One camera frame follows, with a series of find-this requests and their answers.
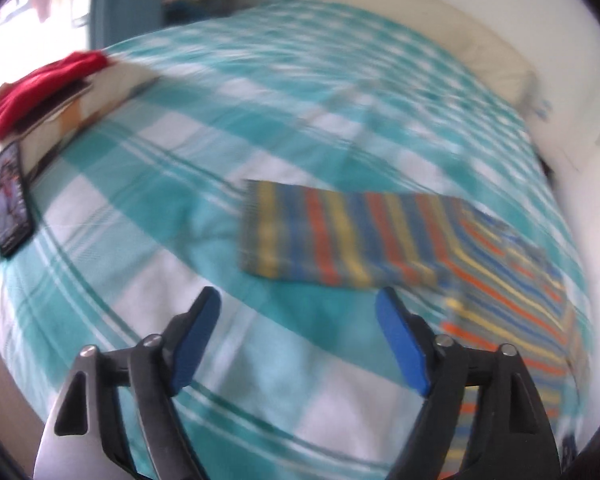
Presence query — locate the striped knitted sweater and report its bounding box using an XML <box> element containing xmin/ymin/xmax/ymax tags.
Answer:
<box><xmin>237</xmin><ymin>179</ymin><xmax>588</xmax><ymax>480</ymax></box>

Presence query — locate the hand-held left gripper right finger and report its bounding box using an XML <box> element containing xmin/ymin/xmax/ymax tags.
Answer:
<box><xmin>375</xmin><ymin>287</ymin><xmax>563</xmax><ymax>480</ymax></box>

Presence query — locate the teal curtain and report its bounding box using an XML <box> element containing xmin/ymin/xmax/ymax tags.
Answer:
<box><xmin>91</xmin><ymin>0</ymin><xmax>169</xmax><ymax>52</ymax></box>

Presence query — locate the red cloth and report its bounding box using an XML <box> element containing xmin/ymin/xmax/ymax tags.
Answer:
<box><xmin>0</xmin><ymin>51</ymin><xmax>109</xmax><ymax>141</ymax></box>

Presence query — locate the cream padded headboard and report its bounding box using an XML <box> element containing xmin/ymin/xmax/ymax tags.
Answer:
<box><xmin>295</xmin><ymin>0</ymin><xmax>536</xmax><ymax>107</ymax></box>

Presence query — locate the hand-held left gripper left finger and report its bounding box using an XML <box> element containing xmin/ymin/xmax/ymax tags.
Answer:
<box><xmin>32</xmin><ymin>286</ymin><xmax>222</xmax><ymax>480</ymax></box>

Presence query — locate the teal checked bed blanket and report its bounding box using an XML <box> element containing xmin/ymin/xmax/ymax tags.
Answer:
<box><xmin>0</xmin><ymin>0</ymin><xmax>595</xmax><ymax>480</ymax></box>

